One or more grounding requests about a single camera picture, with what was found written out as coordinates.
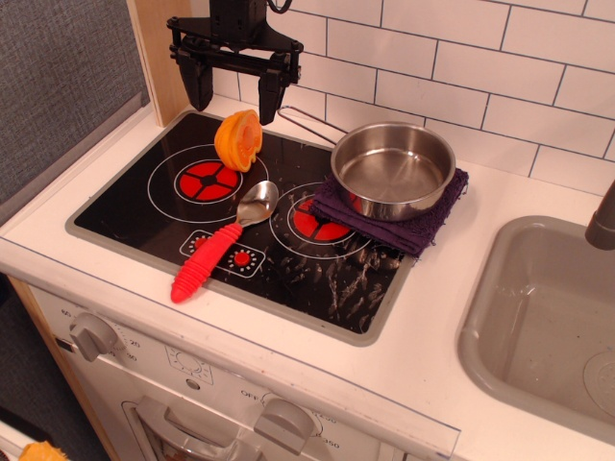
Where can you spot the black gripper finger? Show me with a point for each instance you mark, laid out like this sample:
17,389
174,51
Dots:
197,79
271,89

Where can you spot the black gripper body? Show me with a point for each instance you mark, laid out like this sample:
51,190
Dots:
236,36

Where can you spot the red handled metal spoon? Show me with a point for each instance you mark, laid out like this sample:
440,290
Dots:
256,206

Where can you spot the black toy stove top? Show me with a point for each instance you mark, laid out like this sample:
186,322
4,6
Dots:
161,208

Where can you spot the orange plastic toy fruit half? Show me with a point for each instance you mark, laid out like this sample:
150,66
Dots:
238,140

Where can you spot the wooden side panel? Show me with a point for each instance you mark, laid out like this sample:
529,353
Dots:
162,75

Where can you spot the stainless steel pot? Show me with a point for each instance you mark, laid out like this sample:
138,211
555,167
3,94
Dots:
388,171

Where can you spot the purple folded cloth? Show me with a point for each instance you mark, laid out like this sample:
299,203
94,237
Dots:
410,237

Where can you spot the grey left timer knob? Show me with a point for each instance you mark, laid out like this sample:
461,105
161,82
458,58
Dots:
92,336

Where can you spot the white toy oven front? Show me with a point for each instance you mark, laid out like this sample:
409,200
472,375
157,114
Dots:
204,401

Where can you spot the grey right oven knob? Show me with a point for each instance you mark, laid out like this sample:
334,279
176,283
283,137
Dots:
285,424

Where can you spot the grey faucet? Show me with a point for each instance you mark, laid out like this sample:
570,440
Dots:
601,228

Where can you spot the grey sink basin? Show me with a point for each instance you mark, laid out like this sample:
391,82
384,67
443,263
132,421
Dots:
539,333

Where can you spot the orange object bottom left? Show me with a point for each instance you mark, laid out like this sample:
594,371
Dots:
42,451

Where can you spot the grey oven door handle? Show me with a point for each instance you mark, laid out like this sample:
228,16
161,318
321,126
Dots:
154,415

